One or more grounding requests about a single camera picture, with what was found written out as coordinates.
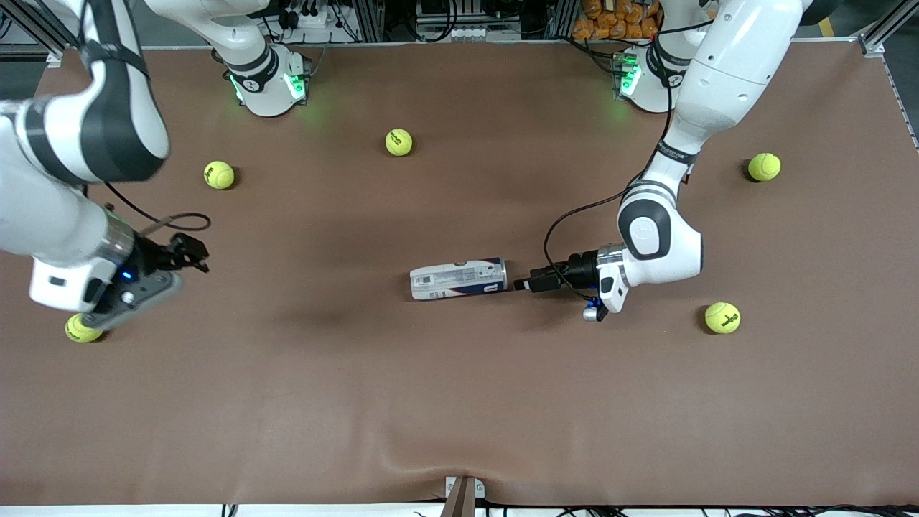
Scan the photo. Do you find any white blue tennis ball can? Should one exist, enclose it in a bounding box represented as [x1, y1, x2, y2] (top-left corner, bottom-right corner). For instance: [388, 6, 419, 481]
[409, 256, 509, 302]

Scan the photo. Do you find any brown table cover mat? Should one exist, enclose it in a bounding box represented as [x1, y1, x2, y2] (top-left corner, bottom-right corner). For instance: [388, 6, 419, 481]
[0, 43, 919, 508]

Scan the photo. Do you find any white terminal block row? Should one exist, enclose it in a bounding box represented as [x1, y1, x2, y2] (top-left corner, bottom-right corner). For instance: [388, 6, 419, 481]
[416, 24, 519, 43]

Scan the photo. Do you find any bag of orange objects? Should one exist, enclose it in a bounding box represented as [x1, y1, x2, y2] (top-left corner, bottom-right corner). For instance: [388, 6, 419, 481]
[572, 0, 662, 41]

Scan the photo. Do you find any white power strip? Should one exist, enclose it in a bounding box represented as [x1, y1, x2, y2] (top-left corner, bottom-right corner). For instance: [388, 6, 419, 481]
[276, 6, 332, 31]

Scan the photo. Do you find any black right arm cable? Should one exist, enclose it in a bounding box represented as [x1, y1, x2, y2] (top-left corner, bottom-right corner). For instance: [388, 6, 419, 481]
[103, 181, 213, 237]

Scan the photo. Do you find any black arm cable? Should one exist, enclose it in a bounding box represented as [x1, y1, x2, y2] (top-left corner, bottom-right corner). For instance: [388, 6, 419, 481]
[543, 22, 713, 303]
[103, 181, 213, 237]

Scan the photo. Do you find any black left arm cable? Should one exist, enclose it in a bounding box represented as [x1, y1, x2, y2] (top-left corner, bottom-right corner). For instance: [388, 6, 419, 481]
[543, 22, 713, 303]

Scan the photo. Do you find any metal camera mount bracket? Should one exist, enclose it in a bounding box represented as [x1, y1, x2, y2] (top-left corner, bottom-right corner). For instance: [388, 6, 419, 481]
[439, 475, 486, 517]

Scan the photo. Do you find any grey aluminium frame rail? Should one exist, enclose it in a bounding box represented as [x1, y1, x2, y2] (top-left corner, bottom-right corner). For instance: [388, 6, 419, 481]
[858, 0, 919, 60]
[0, 0, 94, 62]

